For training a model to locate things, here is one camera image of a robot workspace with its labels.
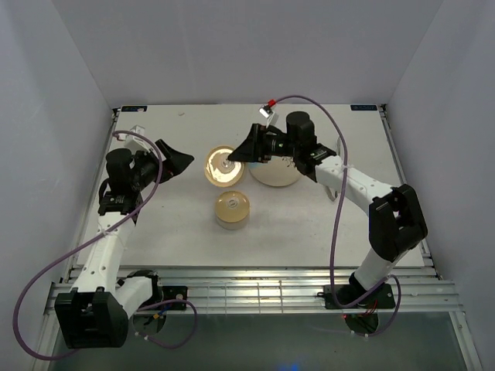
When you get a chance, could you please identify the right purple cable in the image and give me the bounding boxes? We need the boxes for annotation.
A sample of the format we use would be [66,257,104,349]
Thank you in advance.
[268,94,401,338]

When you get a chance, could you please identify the left blue label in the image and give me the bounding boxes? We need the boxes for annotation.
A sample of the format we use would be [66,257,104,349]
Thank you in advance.
[121,105,148,113]

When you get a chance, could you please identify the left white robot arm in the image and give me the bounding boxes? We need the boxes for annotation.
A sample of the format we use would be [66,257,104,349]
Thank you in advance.
[55,140,194,349]

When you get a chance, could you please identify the steel tongs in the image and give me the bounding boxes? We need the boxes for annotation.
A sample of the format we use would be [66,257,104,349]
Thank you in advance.
[325,137,342,203]

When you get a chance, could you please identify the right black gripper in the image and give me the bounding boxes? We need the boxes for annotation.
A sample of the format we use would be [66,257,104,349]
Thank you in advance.
[228,123,299,163]

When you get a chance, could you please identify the right blue label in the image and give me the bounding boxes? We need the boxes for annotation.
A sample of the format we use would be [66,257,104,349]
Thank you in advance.
[350,104,377,111]

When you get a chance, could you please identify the ceramic food plate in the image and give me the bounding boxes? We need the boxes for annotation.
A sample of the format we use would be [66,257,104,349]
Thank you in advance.
[247,156,302,187]

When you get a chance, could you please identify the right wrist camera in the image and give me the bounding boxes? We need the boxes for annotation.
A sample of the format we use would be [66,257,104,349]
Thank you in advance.
[258,100,278,128]

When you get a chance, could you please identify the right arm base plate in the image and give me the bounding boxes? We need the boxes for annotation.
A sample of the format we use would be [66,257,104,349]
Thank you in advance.
[316,284,396,311]

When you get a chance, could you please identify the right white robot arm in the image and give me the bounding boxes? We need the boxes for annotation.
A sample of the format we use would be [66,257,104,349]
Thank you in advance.
[228,111,428,308]

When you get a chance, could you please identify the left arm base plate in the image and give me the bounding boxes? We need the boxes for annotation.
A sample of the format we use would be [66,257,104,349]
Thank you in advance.
[139,286,188,312]

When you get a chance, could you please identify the blue label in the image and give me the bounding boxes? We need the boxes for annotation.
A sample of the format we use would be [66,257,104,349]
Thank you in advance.
[350,104,377,111]
[121,105,148,113]

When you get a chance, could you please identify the steel lunch bowl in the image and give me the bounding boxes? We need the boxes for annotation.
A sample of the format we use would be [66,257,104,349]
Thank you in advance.
[203,145,247,189]
[214,191,251,230]

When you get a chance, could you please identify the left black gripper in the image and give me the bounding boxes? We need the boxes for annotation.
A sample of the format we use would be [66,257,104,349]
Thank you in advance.
[131,139,194,191]

